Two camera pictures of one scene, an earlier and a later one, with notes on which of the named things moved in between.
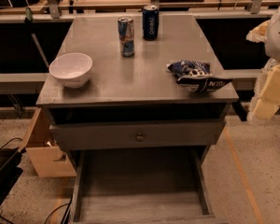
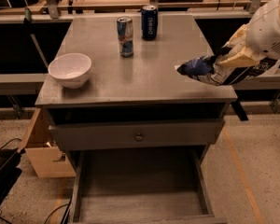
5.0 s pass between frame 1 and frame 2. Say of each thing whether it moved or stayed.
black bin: stayed
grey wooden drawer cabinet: stayed
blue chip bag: moved
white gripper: moved
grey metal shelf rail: stayed
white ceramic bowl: stayed
